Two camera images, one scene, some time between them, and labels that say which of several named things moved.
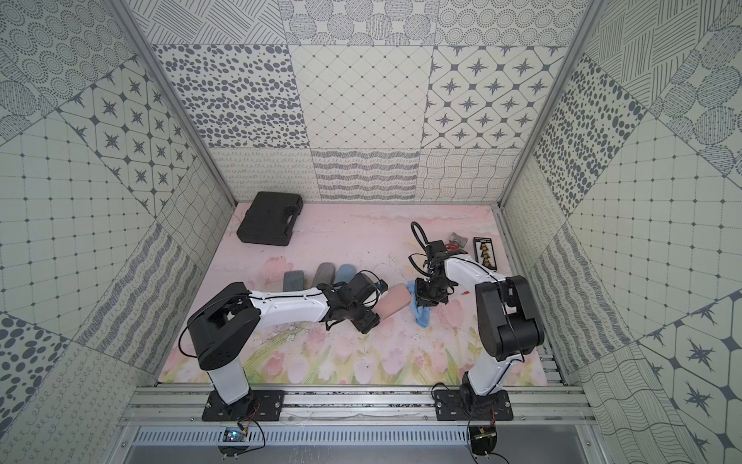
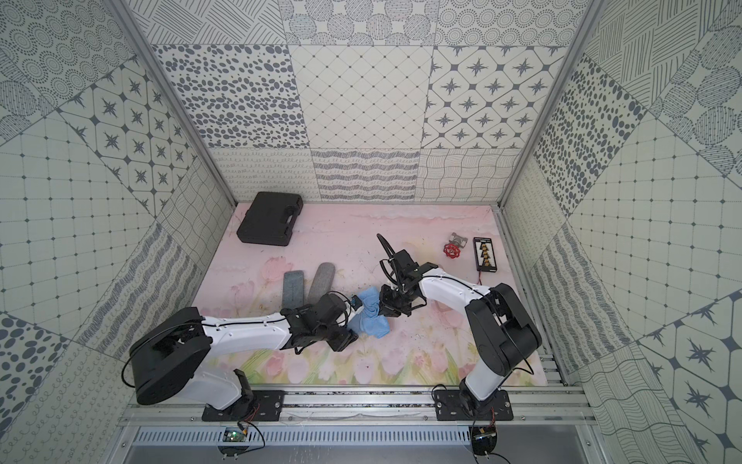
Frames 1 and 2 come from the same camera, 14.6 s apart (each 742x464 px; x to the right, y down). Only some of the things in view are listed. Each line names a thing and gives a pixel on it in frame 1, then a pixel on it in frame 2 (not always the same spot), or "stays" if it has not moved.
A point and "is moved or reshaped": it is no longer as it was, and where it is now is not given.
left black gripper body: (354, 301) -> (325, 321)
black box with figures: (484, 252) stays
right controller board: (482, 439) stays
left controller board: (233, 434) stays
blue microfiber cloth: (421, 314) is moved or reshaped
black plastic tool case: (271, 218) stays
